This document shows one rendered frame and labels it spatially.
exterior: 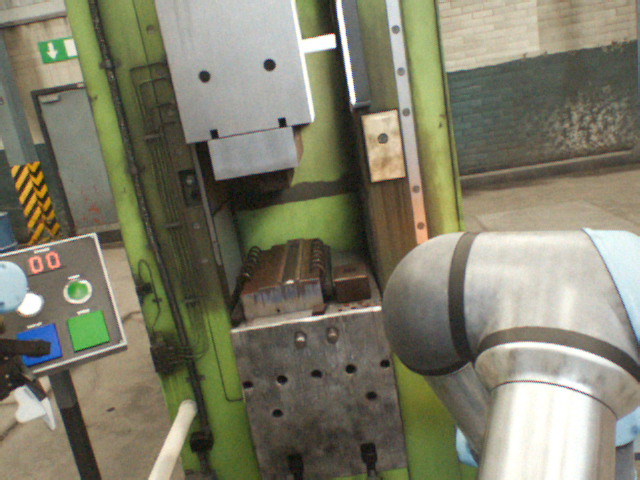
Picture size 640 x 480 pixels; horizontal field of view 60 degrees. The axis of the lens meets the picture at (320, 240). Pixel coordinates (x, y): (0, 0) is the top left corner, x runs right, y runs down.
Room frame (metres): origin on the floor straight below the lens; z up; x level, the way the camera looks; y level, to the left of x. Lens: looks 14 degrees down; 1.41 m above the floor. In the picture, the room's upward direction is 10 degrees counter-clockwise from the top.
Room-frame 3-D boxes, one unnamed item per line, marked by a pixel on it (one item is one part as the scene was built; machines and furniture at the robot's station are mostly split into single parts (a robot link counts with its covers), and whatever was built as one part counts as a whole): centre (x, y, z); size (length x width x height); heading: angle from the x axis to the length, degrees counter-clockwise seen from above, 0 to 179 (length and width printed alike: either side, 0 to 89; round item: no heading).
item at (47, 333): (1.14, 0.63, 1.01); 0.07 x 0.05 x 0.07; 113
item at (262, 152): (1.52, 0.11, 1.32); 0.42 x 0.20 x 0.10; 178
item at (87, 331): (1.18, 0.54, 1.01); 0.07 x 0.05 x 0.07; 113
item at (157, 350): (1.45, 0.49, 0.80); 0.06 x 0.03 x 0.14; 88
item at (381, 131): (1.43, -0.20, 1.27); 0.09 x 0.02 x 0.17; 88
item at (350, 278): (1.37, -0.06, 0.95); 0.12 x 0.08 x 0.06; 178
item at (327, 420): (1.53, 0.05, 0.69); 0.56 x 0.38 x 0.45; 178
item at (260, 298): (1.52, 0.11, 0.96); 0.42 x 0.20 x 0.09; 178
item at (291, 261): (1.52, 0.09, 0.99); 0.42 x 0.05 x 0.01; 178
